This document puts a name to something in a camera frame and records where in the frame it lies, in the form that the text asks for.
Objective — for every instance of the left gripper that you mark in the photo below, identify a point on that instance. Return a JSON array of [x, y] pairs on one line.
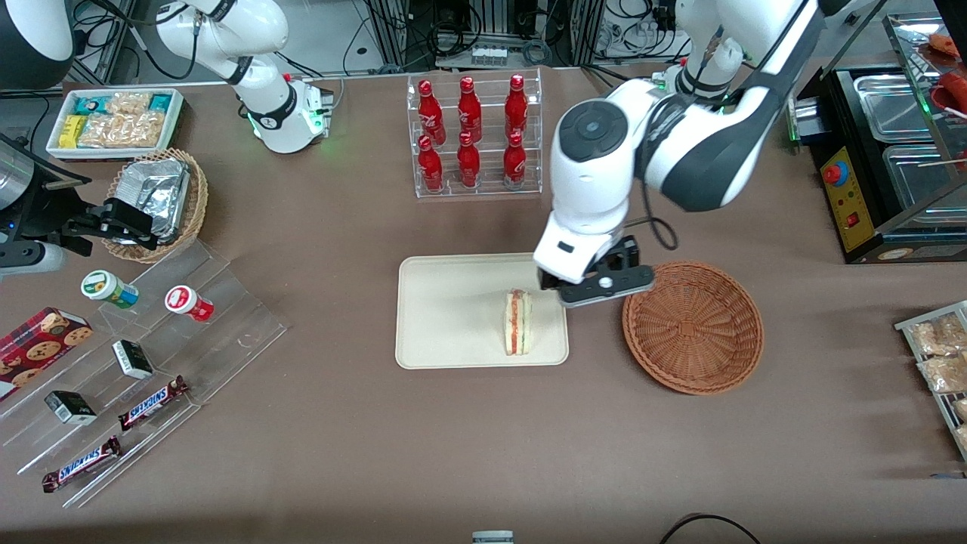
[[624, 252]]

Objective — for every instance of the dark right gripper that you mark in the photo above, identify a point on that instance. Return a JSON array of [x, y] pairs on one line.
[[47, 206]]

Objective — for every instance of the triangular sandwich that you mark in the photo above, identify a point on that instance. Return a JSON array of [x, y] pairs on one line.
[[518, 325]]

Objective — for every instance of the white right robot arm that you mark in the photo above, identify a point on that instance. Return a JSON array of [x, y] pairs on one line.
[[279, 113]]

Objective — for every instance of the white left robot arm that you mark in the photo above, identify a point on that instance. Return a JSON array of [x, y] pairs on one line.
[[589, 166]]

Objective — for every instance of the small tan wicker basket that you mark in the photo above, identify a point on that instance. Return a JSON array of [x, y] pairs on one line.
[[198, 200]]

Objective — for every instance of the beige plastic tray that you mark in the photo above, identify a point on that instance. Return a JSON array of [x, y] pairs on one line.
[[453, 310]]

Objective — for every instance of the large brown wicker basket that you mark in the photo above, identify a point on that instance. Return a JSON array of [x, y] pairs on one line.
[[691, 329]]

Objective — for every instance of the tray of packaged snacks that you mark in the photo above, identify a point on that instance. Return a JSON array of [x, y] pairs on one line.
[[906, 326]]

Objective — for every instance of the silver foil container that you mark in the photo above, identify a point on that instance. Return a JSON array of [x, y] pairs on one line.
[[159, 193]]

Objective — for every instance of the green lid white cup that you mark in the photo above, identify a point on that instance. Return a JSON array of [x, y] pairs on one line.
[[106, 288]]

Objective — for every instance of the clear bag of crackers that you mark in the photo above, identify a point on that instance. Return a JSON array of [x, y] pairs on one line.
[[125, 130]]

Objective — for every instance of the yellow snack packet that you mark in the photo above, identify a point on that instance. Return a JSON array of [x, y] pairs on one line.
[[72, 131]]

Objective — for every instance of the clear acrylic bottle rack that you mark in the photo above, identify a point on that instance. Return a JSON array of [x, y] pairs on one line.
[[491, 193]]

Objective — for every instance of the red lid cup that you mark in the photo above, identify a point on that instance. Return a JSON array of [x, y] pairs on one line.
[[187, 302]]

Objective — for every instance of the teal snack packet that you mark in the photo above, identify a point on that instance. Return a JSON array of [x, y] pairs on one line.
[[91, 104], [160, 102]]

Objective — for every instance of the small clear cracker bag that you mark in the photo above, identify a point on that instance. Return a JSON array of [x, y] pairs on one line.
[[128, 103]]

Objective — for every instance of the red soda bottle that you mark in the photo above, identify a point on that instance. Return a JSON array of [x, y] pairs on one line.
[[429, 109], [469, 106], [430, 168], [516, 104], [468, 165], [514, 162]]

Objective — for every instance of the white plastic snack bin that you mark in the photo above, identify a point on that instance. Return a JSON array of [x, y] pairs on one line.
[[177, 113]]

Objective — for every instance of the small black box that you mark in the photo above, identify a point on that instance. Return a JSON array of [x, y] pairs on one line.
[[70, 407], [133, 360]]

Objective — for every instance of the red plaid cookie box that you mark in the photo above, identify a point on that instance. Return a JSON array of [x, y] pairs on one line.
[[38, 347]]

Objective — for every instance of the clear acrylic stepped stand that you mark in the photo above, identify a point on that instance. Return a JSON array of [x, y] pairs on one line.
[[227, 317]]

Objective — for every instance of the Snickers chocolate bar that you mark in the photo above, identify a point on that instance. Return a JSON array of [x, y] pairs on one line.
[[81, 464], [151, 404]]

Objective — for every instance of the white power strip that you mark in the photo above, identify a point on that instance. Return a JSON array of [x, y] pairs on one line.
[[489, 54]]

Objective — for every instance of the small grey white object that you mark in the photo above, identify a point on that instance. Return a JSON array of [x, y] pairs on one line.
[[492, 537]]

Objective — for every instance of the grey metal device box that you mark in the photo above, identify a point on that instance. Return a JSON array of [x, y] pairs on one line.
[[804, 125]]

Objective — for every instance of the black food warmer machine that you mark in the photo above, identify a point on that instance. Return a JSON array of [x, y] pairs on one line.
[[854, 211]]

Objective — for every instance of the steel pan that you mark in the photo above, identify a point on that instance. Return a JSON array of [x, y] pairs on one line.
[[891, 106], [922, 177]]

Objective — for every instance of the clear bag of snacks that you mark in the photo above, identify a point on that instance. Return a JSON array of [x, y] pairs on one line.
[[962, 437], [940, 336], [948, 374], [961, 409]]

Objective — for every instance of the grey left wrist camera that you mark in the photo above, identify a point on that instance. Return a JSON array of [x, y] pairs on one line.
[[608, 285]]

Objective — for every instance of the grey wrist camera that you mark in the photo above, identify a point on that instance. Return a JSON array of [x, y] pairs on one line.
[[30, 258], [608, 285]]

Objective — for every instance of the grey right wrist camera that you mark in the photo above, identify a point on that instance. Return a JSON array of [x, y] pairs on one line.
[[30, 258]]

